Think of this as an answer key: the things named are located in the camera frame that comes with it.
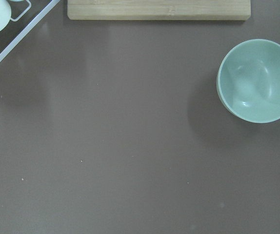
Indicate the green bowl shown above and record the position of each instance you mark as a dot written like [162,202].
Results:
[248,81]

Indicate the bamboo cutting board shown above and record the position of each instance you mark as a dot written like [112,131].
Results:
[159,9]

